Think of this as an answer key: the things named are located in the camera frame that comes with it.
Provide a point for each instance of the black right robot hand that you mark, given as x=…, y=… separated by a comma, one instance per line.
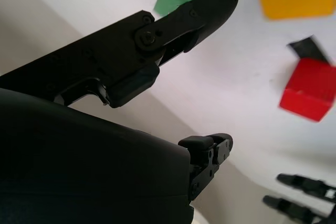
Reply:
x=92, y=169

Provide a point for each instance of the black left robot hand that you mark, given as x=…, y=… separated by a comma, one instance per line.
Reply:
x=302, y=208

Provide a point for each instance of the red cube block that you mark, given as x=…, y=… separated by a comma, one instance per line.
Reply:
x=307, y=93

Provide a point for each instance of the black tape strip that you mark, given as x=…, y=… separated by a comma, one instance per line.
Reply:
x=307, y=49

